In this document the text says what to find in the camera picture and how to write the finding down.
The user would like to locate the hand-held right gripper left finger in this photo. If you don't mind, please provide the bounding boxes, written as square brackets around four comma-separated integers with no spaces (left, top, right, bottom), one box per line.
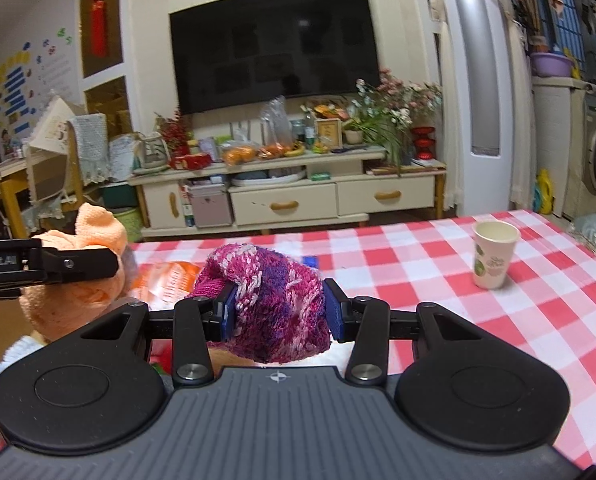
[78,282,239,388]

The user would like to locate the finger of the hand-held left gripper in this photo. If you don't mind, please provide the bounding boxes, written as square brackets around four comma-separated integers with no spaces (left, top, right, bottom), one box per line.
[26,246,119,286]

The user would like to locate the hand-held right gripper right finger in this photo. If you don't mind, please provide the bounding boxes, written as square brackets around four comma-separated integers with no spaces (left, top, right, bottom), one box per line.
[323,278,486,387]

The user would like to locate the orange knitted plush toy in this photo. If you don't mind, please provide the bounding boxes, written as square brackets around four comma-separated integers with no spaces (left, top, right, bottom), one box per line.
[18,203,128,346]

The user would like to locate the purple knitted toy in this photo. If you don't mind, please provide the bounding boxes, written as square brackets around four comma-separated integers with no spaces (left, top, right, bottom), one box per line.
[192,243,333,365]

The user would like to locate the light green trash bin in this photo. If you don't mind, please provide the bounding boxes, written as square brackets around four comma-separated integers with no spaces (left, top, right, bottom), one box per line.
[112,207,143,243]

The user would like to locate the yellow wooden table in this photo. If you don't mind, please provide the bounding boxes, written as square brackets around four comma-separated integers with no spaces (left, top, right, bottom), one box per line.
[0,152,73,241]

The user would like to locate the wooden chair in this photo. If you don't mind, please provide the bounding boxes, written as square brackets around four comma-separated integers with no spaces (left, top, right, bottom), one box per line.
[65,117,111,211]

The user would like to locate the orange snack packet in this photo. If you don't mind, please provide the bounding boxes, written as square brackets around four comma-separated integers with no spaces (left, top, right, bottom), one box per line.
[130,260,206,311]

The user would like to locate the dark green container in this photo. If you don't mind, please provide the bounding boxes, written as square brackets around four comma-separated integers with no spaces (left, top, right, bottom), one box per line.
[98,182,138,211]

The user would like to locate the red white checkered tablecloth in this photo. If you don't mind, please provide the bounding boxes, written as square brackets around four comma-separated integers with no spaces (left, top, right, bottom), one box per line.
[125,207,596,466]

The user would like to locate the pink storage box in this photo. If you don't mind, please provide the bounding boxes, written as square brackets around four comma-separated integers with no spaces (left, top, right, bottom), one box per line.
[190,191,231,228]

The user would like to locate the white paper certificate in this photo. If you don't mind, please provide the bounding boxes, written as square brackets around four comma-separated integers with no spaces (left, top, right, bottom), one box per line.
[108,135,146,181]

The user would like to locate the cream television cabinet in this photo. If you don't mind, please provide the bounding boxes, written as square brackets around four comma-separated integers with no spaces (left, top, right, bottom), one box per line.
[128,146,449,238]

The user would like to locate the grey lace chair cover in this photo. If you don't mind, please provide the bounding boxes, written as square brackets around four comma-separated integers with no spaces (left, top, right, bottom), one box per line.
[68,114,109,183]

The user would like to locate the white cartoon print cloth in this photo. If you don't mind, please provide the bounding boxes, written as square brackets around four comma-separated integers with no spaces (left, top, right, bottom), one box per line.
[28,95,86,153]

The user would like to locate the white round tray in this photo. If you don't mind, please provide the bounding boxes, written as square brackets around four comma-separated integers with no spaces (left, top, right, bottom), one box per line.
[230,167,309,183]

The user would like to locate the red berry branches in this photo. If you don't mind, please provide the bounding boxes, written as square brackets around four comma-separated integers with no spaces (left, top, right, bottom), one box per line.
[155,110,193,156]

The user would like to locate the small bag of oranges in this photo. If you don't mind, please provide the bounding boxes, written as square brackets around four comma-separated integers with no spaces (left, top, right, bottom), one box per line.
[223,145,259,165]

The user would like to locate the paper cup with green print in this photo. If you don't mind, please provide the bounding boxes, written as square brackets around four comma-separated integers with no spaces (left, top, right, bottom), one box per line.
[472,220,522,290]

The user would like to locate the green plant in white pot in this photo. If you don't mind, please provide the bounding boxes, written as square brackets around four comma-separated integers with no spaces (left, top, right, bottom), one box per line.
[343,105,413,166]

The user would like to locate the tall bag of oranges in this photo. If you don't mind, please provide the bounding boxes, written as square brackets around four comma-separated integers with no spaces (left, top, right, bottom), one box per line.
[260,96,303,158]

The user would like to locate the red vase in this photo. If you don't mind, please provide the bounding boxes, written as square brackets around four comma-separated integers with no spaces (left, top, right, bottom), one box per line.
[411,126,436,161]

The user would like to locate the pink white flower bouquet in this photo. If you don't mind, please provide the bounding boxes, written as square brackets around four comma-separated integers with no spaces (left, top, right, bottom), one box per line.
[355,69,443,131]

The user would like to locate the red hanging knot decoration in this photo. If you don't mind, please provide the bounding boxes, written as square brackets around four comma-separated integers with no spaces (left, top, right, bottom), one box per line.
[74,0,125,58]

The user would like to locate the yellow detergent bottle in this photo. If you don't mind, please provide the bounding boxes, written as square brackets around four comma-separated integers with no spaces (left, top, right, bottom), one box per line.
[535,169,554,213]

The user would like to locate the white tower air conditioner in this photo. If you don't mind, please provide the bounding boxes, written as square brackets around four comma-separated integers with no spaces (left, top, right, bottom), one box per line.
[445,0,518,213]

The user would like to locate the white laundry cabinet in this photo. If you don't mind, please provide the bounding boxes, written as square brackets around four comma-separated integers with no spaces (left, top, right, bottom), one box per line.
[530,77,589,211]

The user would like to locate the black television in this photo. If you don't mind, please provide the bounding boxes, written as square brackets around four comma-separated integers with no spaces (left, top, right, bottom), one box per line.
[169,0,381,116]

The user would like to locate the purple plastic basin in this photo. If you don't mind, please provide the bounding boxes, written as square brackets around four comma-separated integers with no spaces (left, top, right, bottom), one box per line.
[529,51,574,78]

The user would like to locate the wooden picture frame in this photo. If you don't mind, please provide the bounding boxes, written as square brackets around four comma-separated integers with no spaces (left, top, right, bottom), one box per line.
[315,118,343,151]

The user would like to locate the wall poster with blue strips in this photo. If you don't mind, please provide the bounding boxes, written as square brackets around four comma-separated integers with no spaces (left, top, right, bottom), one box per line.
[0,25,76,148]

